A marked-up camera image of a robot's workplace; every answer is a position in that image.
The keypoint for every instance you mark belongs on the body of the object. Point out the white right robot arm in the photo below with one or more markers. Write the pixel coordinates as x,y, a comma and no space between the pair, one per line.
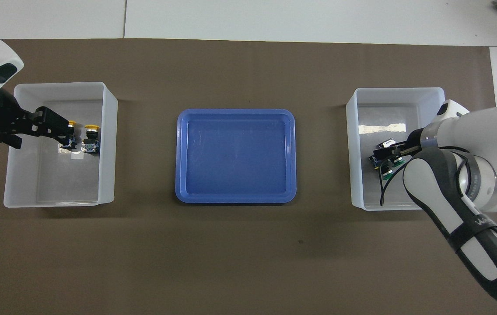
493,144

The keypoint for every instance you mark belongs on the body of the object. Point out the blue plastic tray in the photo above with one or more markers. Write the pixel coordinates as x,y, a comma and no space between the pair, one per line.
235,155

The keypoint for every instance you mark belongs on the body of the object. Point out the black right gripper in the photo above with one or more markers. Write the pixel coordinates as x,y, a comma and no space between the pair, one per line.
415,142

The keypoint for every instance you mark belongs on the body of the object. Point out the white paper label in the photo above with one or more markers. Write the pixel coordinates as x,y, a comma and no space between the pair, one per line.
387,142

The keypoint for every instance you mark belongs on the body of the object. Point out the translucent white plastic box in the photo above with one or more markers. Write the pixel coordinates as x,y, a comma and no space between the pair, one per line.
56,183
371,113

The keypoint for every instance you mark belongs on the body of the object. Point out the brown table mat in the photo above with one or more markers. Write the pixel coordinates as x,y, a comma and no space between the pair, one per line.
231,262

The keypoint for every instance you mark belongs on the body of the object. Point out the green push button switch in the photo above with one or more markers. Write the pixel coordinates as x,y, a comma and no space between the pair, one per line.
387,175

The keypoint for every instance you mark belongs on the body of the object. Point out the yellow push button switch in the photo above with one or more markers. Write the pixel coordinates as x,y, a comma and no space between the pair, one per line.
68,142
91,144

